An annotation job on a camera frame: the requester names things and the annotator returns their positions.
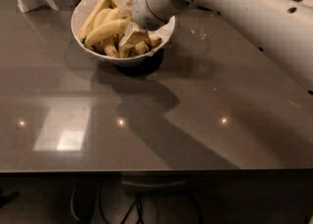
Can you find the long left yellow banana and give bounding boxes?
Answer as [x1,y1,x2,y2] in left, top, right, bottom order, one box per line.
[78,0,111,42]

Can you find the short banana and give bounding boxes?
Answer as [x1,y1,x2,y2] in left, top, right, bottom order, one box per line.
[118,36,134,59]
[134,41,150,55]
[102,36,119,58]

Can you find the large front yellow banana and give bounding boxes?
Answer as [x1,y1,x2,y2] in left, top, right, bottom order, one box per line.
[84,19,131,47]

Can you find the lower middle short banana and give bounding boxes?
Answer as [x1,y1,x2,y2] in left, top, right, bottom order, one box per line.
[118,36,134,59]

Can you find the lower right short banana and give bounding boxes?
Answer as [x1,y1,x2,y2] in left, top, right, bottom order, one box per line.
[134,41,150,55]

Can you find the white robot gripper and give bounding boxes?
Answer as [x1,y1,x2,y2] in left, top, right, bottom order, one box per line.
[118,0,193,47]

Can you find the white ceramic bowl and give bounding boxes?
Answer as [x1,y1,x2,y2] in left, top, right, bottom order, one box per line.
[70,0,176,67]

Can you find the white paper bowl liner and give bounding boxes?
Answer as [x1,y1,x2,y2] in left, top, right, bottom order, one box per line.
[77,0,175,58]

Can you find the middle yellow banana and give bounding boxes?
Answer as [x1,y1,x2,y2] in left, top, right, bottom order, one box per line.
[93,8,125,28]

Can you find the lower left short banana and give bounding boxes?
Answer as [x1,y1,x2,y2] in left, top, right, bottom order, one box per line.
[102,36,119,58]

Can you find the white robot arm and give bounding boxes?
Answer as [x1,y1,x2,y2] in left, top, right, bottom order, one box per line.
[131,0,313,92]

